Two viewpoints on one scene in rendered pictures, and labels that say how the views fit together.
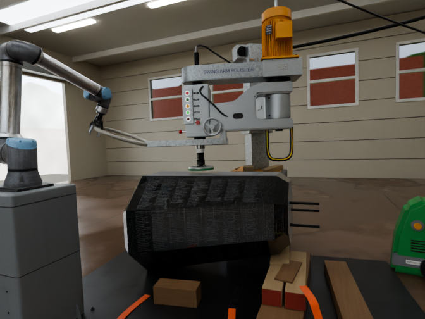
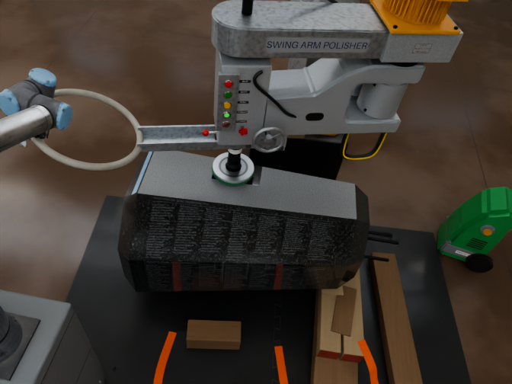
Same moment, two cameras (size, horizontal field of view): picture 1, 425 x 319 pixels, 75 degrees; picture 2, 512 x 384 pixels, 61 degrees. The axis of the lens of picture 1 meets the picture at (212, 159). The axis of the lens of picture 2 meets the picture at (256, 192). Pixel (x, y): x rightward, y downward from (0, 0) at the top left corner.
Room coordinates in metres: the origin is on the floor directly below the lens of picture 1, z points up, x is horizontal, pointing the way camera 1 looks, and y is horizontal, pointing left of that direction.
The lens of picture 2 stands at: (0.86, 0.50, 2.47)
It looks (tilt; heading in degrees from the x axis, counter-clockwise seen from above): 49 degrees down; 340
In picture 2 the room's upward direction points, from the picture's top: 9 degrees clockwise
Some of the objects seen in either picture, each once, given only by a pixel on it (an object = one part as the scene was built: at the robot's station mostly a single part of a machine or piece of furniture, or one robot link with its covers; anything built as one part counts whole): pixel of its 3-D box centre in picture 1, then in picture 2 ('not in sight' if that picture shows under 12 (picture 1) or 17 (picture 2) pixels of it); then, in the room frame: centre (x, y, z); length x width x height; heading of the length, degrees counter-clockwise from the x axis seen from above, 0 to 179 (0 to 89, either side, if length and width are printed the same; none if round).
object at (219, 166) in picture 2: (200, 166); (233, 167); (2.35, 0.10, 0.87); 0.21 x 0.21 x 0.01
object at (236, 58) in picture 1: (240, 53); not in sight; (3.00, -0.33, 2.00); 0.20 x 0.18 x 0.15; 163
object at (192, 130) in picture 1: (208, 113); (257, 95); (2.35, 0.02, 1.32); 0.36 x 0.22 x 0.45; 85
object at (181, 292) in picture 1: (177, 292); (213, 334); (1.82, 0.27, 0.07); 0.30 x 0.12 x 0.12; 77
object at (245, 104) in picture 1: (245, 113); (325, 100); (2.31, -0.29, 1.30); 0.74 x 0.23 x 0.49; 85
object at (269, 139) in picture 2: (212, 126); (267, 134); (2.22, -0.01, 1.20); 0.15 x 0.10 x 0.15; 85
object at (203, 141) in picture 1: (187, 142); (212, 136); (2.36, 0.21, 1.08); 0.69 x 0.19 x 0.05; 85
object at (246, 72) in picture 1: (239, 75); (331, 34); (2.32, -0.25, 1.62); 0.96 x 0.25 x 0.17; 85
